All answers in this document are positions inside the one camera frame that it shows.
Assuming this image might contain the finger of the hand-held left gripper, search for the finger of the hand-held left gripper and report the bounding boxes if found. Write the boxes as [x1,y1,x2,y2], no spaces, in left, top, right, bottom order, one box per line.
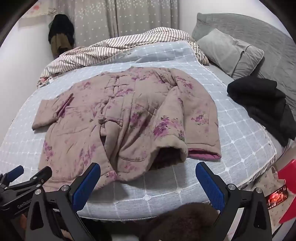
[0,165,25,186]
[9,166,53,197]

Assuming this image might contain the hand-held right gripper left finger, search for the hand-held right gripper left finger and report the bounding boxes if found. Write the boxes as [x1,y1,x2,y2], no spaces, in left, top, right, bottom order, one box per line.
[25,162,111,241]

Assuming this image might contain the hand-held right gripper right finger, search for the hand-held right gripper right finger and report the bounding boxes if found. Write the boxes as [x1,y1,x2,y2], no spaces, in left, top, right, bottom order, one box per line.
[195,162,273,241]

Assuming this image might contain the floral padded jacket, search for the floral padded jacket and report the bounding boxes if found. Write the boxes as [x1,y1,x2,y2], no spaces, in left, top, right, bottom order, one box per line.
[32,66,222,186]

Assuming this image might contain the dark hanging clothes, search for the dark hanging clothes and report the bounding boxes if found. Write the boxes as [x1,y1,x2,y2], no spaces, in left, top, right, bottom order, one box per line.
[48,14,75,58]

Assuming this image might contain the person's brown fleece clothing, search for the person's brown fleece clothing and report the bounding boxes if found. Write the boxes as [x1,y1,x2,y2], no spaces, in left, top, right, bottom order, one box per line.
[139,202,220,241]

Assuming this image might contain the blue checked bed sheet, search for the blue checked bed sheet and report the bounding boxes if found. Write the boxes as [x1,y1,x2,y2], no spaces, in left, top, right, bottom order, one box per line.
[0,40,278,220]

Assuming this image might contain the red bag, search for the red bag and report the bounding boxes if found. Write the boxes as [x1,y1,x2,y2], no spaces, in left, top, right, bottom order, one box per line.
[277,159,296,224]

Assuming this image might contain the black garment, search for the black garment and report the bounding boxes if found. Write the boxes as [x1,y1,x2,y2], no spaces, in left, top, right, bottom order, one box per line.
[227,77,293,142]

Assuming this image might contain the grey pillow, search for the grey pillow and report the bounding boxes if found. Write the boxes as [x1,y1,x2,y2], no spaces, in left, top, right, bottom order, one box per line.
[196,28,264,80]

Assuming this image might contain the striped quilt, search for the striped quilt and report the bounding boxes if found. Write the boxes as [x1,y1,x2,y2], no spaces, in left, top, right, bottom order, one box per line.
[37,27,210,88]

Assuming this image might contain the grey quilted headboard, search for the grey quilted headboard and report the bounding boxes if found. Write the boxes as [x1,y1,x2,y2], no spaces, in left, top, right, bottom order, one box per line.
[191,13,296,139]

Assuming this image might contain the grey dotted curtain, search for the grey dotted curtain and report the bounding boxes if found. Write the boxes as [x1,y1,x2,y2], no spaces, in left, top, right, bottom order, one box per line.
[58,0,181,47]

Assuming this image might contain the wall poster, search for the wall poster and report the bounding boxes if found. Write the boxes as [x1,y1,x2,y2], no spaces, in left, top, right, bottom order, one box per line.
[18,0,58,28]

